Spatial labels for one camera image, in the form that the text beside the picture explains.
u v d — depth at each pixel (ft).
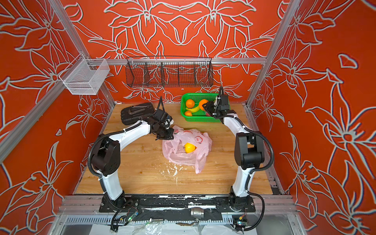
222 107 2.43
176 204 2.43
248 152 1.65
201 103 3.08
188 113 3.40
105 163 1.61
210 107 2.74
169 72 3.22
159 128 2.33
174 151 2.80
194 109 3.70
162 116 2.44
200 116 3.62
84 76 3.03
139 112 3.46
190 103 3.67
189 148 2.88
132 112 3.42
